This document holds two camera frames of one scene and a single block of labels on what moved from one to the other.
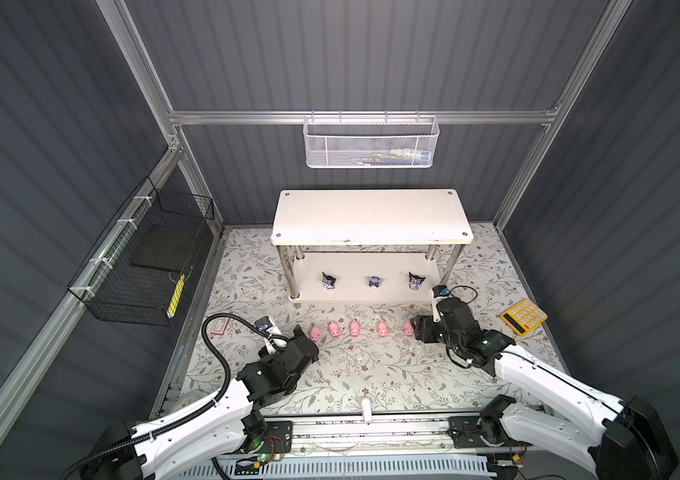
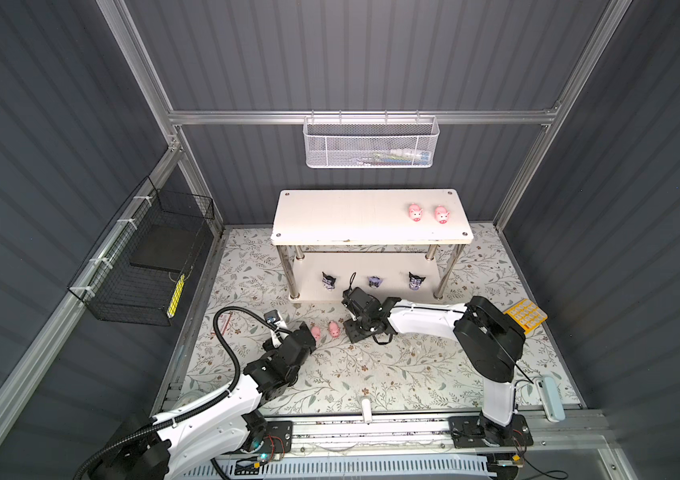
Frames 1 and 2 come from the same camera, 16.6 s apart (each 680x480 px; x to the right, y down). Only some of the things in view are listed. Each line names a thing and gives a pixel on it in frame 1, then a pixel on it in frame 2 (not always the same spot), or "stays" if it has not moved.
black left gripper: [298, 335] stays
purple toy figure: [415, 281] stays
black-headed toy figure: [328, 282] stays
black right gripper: [422, 327] → [353, 335]
